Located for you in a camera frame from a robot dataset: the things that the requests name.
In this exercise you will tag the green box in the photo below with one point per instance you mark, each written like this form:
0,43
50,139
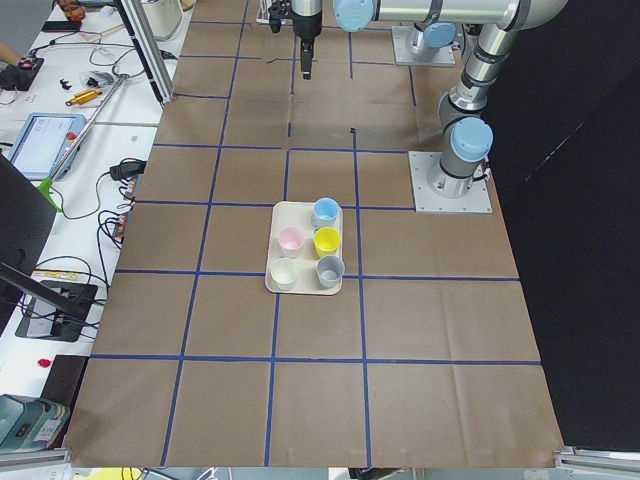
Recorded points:
30,424

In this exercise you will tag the reacher grabber tool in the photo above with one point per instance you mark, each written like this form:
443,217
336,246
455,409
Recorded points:
45,186

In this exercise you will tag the black power adapter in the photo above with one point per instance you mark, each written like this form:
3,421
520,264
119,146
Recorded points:
127,168

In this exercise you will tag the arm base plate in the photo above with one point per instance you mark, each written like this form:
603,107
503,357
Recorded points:
425,46
436,192

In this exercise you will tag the cream plastic tray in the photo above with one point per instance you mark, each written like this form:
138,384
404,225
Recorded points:
299,214

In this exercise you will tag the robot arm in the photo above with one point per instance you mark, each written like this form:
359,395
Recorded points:
354,16
468,139

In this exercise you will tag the teach pendant tablet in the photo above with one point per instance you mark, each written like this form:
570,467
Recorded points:
42,141

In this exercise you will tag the blue cup on tray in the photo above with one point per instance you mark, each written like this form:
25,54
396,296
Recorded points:
325,212

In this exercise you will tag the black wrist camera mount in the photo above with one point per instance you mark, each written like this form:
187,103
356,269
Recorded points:
279,12

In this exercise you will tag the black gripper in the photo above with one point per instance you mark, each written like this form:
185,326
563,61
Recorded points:
306,26

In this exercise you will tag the black monitor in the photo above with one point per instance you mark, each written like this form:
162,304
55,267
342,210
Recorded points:
51,310

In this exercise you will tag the grey plastic cup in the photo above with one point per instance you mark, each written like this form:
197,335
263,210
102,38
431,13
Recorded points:
330,270

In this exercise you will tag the aluminium frame post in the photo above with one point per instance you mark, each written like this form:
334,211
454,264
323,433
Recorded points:
139,30

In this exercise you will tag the pink plastic cup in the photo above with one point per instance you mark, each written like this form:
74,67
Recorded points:
291,241

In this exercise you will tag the yellow plastic cup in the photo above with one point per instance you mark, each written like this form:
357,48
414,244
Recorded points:
326,241

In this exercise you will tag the pale green plastic cup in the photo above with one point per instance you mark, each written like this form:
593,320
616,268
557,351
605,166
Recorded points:
284,273

